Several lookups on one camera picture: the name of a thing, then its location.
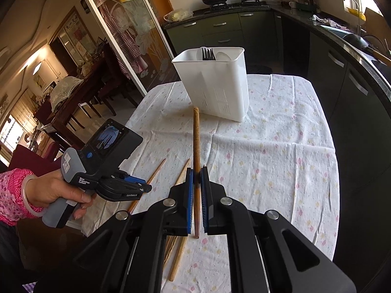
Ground person's left hand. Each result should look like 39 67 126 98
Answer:
25 170 97 220

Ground small chrome faucet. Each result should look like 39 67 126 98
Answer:
343 0 363 35

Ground checked pink apron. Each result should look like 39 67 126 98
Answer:
96 0 148 73

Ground dark wooden dining table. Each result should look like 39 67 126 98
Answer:
34 60 115 147

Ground wooden cutting board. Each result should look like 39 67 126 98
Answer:
365 8 391 44

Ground white plastic utensil holder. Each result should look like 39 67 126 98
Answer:
172 46 249 122

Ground glass sliding door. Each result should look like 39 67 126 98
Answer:
86 0 179 94

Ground gas stove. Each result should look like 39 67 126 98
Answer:
207 0 268 13

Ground black pan in sink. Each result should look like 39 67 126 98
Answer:
343 33 391 66

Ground floral white tablecloth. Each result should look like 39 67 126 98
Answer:
80 73 341 293

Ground red dining chair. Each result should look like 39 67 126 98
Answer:
8 144 60 176

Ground pink dotted sleeve forearm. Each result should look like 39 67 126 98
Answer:
1 169 44 226

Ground green kitchen cabinets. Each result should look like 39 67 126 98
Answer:
164 7 390 190

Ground plastic bag on counter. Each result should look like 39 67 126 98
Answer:
164 9 193 23

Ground crumpled dish cloth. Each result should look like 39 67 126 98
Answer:
309 15 348 30

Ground white spoon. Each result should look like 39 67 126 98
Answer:
215 52 231 62

